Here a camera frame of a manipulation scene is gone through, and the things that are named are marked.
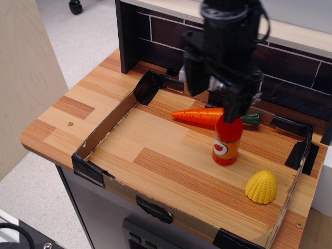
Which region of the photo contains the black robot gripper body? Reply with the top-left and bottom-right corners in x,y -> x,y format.
183,5 -> 264,102

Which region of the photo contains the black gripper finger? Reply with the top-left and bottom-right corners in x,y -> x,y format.
224,84 -> 256,123
184,53 -> 210,96

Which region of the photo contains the red hot sauce bottle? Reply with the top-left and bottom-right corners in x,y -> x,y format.
212,114 -> 243,166

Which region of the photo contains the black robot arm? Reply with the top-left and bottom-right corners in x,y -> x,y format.
184,1 -> 269,123

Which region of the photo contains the cardboard fence with black tape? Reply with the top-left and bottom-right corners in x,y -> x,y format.
72,71 -> 318,248

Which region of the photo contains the orange toy carrot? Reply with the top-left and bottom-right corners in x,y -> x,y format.
171,107 -> 260,126

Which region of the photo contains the dark tiled backsplash shelf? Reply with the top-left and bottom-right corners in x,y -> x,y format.
115,0 -> 332,146

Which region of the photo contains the yellow toy corn piece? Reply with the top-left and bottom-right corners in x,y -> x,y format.
245,170 -> 278,204

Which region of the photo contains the black caster wheel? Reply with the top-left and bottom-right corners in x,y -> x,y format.
68,0 -> 83,15

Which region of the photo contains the light plywood panel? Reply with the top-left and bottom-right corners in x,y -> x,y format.
1,1 -> 68,178

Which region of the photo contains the grey cabinet control panel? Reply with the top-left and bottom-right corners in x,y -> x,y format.
122,219 -> 180,249

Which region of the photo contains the black metal base plate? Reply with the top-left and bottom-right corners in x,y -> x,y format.
19,220 -> 64,249

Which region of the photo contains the black cable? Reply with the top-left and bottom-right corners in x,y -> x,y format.
0,222 -> 35,249

